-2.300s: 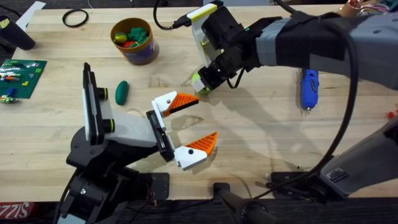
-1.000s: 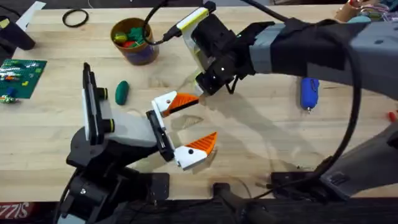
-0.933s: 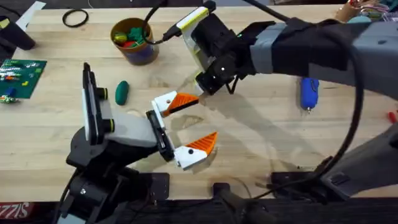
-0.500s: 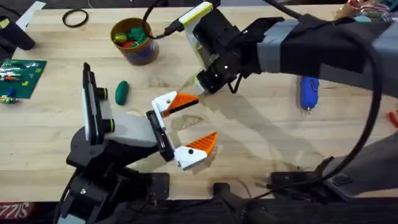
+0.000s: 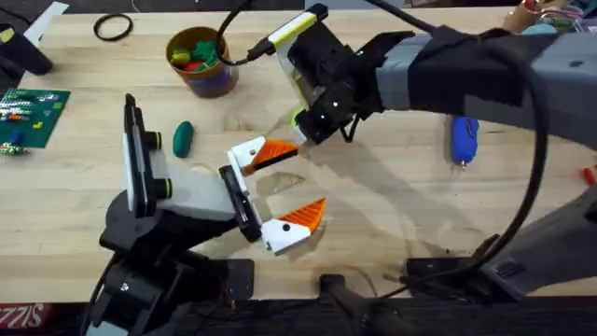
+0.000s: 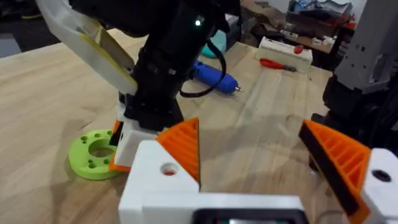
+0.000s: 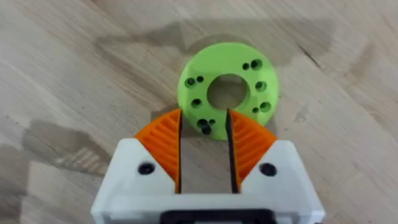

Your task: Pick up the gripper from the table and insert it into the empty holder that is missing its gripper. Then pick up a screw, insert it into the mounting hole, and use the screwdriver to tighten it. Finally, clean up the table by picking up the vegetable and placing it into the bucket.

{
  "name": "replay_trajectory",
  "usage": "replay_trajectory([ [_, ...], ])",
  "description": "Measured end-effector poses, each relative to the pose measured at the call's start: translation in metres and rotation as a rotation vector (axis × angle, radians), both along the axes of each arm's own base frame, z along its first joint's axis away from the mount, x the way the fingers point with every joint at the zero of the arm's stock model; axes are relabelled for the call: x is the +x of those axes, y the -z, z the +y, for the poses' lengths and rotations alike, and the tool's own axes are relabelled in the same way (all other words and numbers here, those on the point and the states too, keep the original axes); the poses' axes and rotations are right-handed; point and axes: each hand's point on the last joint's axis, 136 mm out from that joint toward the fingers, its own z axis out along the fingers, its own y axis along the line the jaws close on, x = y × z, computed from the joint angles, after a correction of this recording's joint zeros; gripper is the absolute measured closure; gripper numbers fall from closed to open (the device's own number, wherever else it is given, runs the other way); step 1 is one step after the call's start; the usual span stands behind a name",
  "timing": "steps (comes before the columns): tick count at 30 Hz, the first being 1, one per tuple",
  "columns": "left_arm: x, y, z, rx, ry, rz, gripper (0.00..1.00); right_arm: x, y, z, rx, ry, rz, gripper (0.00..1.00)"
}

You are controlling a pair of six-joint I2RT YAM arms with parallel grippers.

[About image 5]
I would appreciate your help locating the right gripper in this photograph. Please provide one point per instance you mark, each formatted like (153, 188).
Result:
(331, 79)

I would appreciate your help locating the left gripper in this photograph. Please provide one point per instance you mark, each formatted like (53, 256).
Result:
(196, 193)

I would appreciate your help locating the orange ribbed wedge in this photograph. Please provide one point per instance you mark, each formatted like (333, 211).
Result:
(273, 151)

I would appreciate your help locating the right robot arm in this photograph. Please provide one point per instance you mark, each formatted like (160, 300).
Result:
(490, 74)

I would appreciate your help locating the green vegetable toy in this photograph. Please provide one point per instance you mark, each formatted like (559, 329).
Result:
(183, 139)

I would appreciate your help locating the blue electric screwdriver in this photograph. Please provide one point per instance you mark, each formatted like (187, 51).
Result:
(464, 137)

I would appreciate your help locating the right wrist upright plate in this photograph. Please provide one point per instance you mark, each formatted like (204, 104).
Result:
(294, 30)

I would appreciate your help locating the wrist upright plate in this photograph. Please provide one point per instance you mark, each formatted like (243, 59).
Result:
(137, 158)
(294, 30)

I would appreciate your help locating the brown tub with toys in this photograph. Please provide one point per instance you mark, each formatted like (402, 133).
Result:
(203, 60)

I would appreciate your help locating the left wrist upright plate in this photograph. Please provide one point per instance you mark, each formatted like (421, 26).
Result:
(137, 158)

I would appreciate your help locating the green board with blocks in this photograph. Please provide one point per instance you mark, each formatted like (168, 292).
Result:
(28, 116)

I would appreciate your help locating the heap of tape rolls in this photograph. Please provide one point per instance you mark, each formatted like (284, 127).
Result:
(541, 16)

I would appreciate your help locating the white paper sheet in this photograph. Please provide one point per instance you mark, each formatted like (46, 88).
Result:
(44, 18)

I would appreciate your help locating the black stand post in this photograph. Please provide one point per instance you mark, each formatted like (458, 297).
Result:
(342, 298)

